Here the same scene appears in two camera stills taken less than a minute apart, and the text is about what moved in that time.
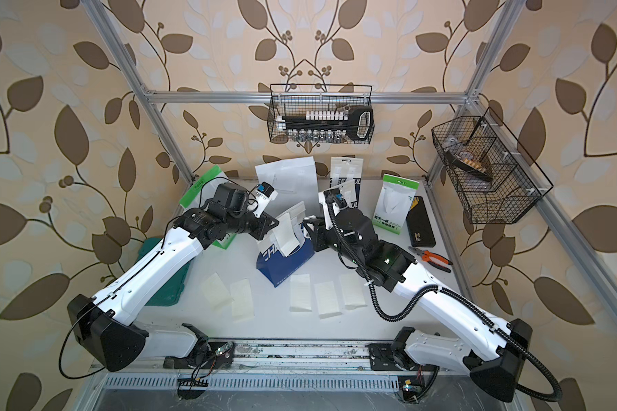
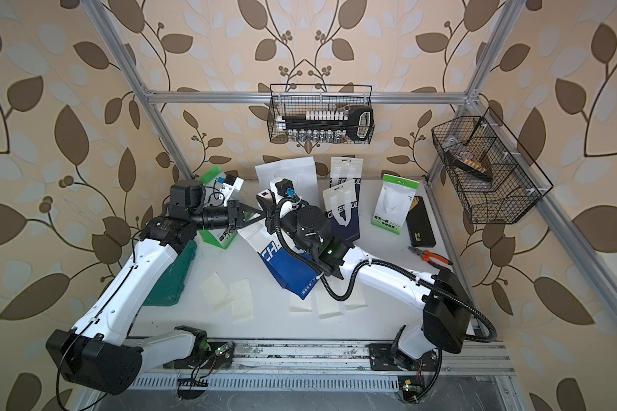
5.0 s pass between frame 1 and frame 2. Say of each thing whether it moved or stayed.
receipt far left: stayed
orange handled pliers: stayed
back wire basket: stayed
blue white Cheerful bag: moved
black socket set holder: stayed
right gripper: moved
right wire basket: stayed
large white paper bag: stayed
